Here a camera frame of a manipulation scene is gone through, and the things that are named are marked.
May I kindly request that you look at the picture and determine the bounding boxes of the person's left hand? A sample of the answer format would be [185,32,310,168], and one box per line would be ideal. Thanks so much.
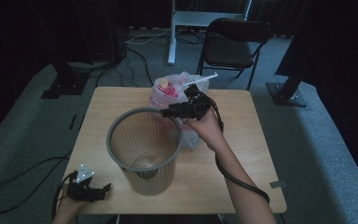
[57,186,88,217]

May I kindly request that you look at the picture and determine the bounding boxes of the grey tape piece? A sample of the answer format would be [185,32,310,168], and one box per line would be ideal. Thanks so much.
[269,180,287,189]

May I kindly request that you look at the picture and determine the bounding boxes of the translucent pink-edged trash bag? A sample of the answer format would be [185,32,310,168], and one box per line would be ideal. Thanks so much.
[148,71,211,150]

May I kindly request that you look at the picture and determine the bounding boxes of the black folding chair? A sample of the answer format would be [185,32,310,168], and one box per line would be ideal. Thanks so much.
[197,18,272,91]

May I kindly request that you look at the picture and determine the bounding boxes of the black stand with base plate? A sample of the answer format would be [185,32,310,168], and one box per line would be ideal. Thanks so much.
[40,60,90,100]
[266,73,308,108]

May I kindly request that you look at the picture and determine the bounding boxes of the person's right hand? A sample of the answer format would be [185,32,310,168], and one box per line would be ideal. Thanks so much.
[185,108,227,153]

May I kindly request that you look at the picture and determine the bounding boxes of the right hand-held gripper cable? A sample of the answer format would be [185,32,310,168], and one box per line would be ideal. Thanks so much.
[208,96,270,204]

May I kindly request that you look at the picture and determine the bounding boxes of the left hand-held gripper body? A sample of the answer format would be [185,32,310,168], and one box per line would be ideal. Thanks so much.
[66,163,105,203]

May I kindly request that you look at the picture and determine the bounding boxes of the white desk frame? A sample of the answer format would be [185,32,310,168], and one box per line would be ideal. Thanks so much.
[167,0,253,66]

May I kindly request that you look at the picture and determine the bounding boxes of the grey ribbed trash bin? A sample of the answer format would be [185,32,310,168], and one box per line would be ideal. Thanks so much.
[106,106,184,196]

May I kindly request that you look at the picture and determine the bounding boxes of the hand-held gripper cable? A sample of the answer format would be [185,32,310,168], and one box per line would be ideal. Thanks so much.
[208,96,270,204]
[0,150,76,218]

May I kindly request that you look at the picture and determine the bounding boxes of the black floor cable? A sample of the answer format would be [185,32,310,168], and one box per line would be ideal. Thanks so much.
[117,46,156,88]
[95,46,129,88]

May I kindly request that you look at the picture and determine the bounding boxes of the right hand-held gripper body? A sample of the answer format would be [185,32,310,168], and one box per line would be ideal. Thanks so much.
[180,73,219,121]

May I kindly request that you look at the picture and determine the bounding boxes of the left hand-held gripper cable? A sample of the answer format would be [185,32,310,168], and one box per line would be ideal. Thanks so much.
[0,150,76,218]

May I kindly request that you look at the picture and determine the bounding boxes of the white floor cable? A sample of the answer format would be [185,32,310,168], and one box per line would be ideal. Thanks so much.
[125,27,172,45]

